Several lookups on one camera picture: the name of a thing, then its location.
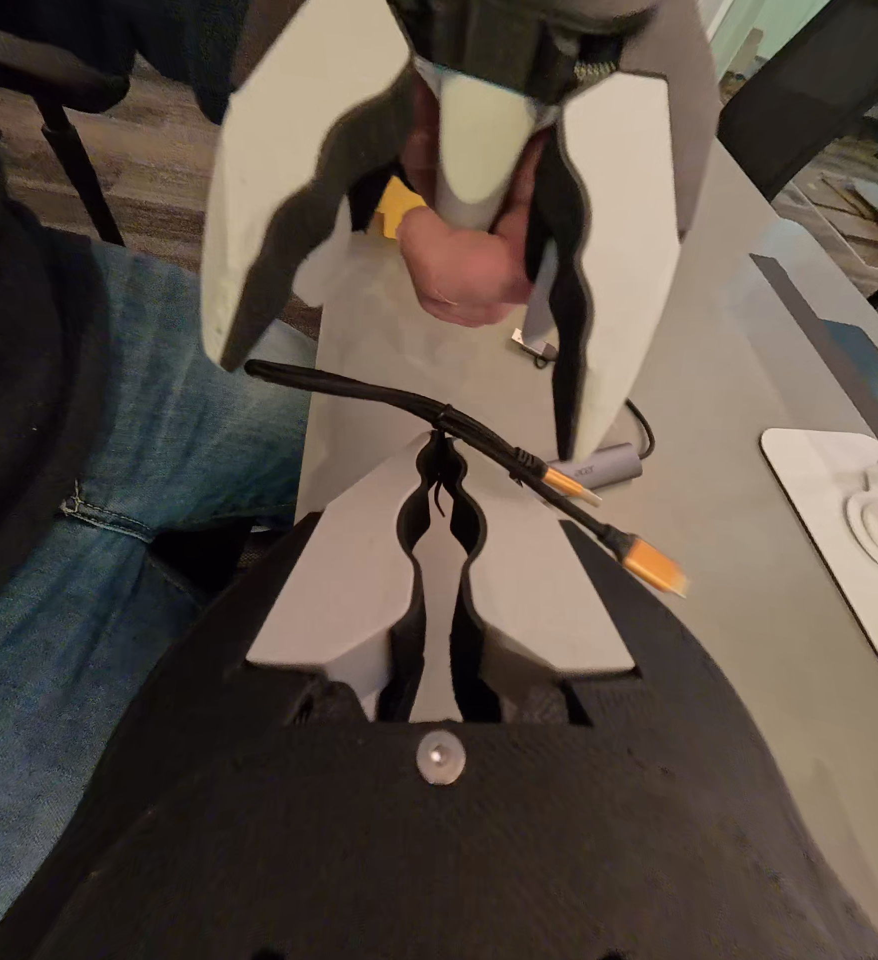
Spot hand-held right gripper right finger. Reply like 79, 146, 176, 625
441, 438, 640, 723

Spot yellow plastic bin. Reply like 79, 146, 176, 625
375, 176, 428, 241

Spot white stand with wooden board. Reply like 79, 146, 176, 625
760, 427, 878, 691

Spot person's dark jacket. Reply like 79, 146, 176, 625
0, 116, 136, 627

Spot person's left hand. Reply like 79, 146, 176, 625
396, 75, 550, 329

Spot person's jeans leg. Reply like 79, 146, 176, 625
0, 240, 320, 960

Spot black usb cable orange plugs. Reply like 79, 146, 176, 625
244, 358, 691, 601

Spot person's left forearm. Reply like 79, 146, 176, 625
127, 0, 260, 125

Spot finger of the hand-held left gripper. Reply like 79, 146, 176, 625
527, 73, 683, 462
200, 0, 416, 373

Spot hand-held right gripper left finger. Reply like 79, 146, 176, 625
244, 432, 441, 723

